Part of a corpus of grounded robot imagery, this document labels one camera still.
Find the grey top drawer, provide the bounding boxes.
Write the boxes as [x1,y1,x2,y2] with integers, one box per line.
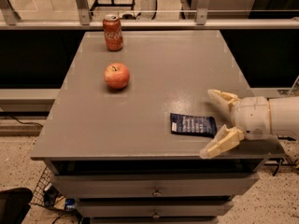
[52,173,259,199]

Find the black chair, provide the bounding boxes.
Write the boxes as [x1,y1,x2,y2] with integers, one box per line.
[0,188,33,224]

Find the red coke can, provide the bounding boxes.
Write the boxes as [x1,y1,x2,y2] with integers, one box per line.
[103,14,123,51]

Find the black stand frame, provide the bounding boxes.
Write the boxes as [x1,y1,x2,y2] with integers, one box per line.
[90,0,135,12]

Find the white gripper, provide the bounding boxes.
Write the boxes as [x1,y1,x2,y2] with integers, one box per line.
[199,89,270,159]

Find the metal railing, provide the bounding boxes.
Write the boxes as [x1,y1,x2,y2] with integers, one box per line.
[0,0,299,30]

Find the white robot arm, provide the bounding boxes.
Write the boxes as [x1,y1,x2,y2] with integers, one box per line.
[199,90,299,159]

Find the wire basket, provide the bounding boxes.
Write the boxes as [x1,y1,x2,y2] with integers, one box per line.
[31,168,59,208]

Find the red apple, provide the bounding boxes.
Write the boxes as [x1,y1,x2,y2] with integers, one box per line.
[104,63,130,90]

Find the grey lower drawer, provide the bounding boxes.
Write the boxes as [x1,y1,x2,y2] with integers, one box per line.
[76,200,234,218]

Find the blue rxbar blueberry wrapper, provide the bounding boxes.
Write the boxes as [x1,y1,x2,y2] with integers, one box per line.
[170,113,217,138]

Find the grey drawer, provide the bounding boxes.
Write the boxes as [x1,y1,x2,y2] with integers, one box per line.
[76,200,234,218]
[52,173,259,199]

